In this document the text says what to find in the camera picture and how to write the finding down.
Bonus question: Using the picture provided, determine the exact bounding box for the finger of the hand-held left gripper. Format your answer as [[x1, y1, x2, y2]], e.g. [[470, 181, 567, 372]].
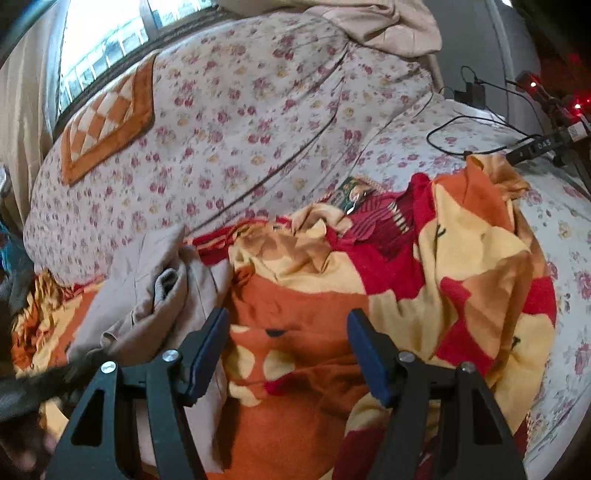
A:
[[0, 351, 107, 418]]

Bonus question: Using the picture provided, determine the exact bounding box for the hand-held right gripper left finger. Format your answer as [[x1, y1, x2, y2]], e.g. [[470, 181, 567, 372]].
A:
[[44, 307, 230, 480]]

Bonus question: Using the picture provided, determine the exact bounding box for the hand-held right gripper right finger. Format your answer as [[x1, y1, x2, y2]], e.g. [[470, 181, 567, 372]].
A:
[[346, 308, 527, 480]]

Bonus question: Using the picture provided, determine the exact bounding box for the beige zip jacket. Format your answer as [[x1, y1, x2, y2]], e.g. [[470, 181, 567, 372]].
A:
[[69, 224, 236, 472]]

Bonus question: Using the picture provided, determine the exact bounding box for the orange red yellow printed blanket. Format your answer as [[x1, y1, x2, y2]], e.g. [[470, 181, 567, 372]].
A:
[[11, 154, 559, 480]]

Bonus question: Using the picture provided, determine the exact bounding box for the blue cloth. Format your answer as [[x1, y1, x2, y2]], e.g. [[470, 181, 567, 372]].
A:
[[0, 217, 31, 278]]

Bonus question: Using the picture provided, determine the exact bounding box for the floral quilt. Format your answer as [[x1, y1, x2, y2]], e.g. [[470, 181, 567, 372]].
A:
[[23, 11, 444, 287]]

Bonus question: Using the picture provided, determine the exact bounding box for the floral bed sheet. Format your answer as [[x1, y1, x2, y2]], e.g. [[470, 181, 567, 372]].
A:
[[360, 99, 591, 467]]

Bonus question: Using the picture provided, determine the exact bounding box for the orange checkered cushion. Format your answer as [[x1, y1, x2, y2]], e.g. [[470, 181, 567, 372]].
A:
[[60, 51, 158, 185]]

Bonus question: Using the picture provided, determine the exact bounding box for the beige curtain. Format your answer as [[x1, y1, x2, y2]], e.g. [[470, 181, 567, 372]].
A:
[[318, 0, 444, 58], [0, 0, 70, 217]]

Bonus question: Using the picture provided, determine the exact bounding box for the black power adapter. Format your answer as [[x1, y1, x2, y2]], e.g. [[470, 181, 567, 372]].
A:
[[455, 80, 485, 109]]

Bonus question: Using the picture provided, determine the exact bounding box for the device with red lights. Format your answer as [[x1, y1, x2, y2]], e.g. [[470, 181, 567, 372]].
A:
[[515, 69, 591, 134]]

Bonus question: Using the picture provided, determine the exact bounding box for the window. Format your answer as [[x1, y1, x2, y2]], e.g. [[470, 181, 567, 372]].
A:
[[55, 0, 222, 116]]

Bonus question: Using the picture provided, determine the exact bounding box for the black cable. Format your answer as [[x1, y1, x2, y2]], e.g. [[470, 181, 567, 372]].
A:
[[427, 113, 541, 160]]

